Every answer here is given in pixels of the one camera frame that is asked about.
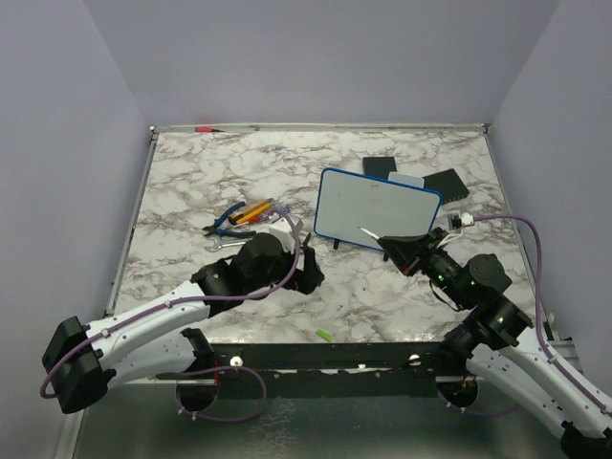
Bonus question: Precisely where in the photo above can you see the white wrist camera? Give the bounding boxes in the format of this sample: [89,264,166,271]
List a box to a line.
[447,211,475,236]
[268,217,295,252]

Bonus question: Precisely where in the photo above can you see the green capped white marker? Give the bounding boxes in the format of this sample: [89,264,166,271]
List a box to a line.
[359,227,380,241]

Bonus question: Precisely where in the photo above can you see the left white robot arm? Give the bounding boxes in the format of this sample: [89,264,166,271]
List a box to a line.
[40,233,324,414]

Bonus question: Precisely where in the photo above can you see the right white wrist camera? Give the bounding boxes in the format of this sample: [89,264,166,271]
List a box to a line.
[447,211,475,236]

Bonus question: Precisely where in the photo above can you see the black network switch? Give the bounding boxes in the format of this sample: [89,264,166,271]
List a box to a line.
[424,168,470,205]

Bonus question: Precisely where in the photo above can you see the blue framed whiteboard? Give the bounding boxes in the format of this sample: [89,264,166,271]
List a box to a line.
[314,167,442,250]

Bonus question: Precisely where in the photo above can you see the green marker cap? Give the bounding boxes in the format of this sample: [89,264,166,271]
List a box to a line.
[316,329,332,341]

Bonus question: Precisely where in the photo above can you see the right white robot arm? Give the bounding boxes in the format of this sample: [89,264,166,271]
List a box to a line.
[376,229,611,458]

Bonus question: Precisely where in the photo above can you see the blue pen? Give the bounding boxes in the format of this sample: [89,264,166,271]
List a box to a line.
[257,206,290,222]

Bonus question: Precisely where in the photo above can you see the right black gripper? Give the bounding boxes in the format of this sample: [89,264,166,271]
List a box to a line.
[379,226,472,308]

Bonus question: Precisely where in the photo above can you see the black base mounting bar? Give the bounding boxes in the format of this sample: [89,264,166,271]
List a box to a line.
[157,341,496,401]

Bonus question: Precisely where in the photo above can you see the silver open end wrench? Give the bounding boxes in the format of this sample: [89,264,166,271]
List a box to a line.
[205,239,247,252]

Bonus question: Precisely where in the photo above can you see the grey small box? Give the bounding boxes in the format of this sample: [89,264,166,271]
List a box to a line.
[387,171,425,188]

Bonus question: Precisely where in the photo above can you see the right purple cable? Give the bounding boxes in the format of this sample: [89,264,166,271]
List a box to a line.
[444,214,612,416]

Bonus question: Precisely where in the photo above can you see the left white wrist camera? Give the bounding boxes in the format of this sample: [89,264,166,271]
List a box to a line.
[268,217,295,252]

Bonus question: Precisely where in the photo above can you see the red marker on rail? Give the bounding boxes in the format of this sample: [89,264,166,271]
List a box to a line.
[194,126,225,134]

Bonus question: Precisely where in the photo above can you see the black flat box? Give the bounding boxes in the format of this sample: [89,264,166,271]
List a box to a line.
[361,156,397,180]

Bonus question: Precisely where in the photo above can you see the blue handled pliers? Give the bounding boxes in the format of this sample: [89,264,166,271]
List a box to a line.
[202,202,255,239]

